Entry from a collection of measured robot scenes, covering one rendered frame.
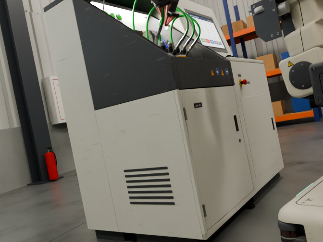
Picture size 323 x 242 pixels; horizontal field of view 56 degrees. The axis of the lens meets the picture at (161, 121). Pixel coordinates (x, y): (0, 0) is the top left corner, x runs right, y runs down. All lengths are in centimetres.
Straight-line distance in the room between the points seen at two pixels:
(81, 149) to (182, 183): 73
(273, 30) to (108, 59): 86
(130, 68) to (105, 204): 82
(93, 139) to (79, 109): 21
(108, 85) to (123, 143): 33
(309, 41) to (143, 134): 86
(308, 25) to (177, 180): 87
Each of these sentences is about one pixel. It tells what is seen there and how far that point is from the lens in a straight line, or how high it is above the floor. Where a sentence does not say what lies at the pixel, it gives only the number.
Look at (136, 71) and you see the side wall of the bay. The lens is 157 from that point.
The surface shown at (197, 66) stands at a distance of 166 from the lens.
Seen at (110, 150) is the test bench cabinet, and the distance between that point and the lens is 176.
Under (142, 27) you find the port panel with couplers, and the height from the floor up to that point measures 133.
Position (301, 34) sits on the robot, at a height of 87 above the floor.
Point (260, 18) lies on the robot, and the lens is 132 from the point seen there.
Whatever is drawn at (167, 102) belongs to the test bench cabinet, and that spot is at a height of 74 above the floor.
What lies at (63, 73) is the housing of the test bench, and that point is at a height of 106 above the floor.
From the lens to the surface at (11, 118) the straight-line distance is 577.
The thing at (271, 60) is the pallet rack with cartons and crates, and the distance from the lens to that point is 704.
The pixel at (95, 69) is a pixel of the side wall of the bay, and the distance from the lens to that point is 178.
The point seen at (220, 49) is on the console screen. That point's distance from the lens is 262.
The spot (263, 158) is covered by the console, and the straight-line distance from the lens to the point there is 233.
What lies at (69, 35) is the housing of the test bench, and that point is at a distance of 196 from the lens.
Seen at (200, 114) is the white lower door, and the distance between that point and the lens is 158.
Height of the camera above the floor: 67
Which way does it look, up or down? 1 degrees down
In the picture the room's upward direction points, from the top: 11 degrees counter-clockwise
